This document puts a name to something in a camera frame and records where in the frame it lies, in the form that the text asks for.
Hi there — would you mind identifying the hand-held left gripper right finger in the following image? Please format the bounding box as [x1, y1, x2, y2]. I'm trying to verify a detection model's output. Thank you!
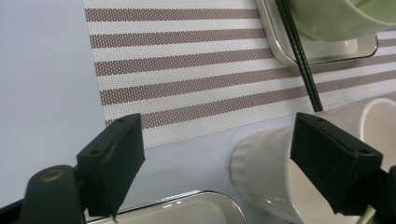
[290, 112, 396, 224]

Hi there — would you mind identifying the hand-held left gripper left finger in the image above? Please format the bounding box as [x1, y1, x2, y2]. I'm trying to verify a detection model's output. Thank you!
[18, 112, 147, 224]

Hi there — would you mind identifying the white ceramic cup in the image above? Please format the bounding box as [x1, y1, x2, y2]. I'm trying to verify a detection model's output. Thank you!
[231, 124, 375, 224]
[317, 97, 396, 174]

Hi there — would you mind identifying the thin black chopstick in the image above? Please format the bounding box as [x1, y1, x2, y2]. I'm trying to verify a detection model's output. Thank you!
[278, 0, 325, 112]
[274, 0, 321, 113]

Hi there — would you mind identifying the square white plate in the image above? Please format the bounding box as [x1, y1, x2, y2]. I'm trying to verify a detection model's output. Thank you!
[253, 0, 379, 67]
[85, 189, 248, 224]

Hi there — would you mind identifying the light blue table mat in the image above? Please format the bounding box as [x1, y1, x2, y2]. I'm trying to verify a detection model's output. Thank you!
[0, 0, 396, 224]

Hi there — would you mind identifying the striped placemat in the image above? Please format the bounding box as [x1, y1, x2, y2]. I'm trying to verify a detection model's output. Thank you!
[83, 0, 396, 149]

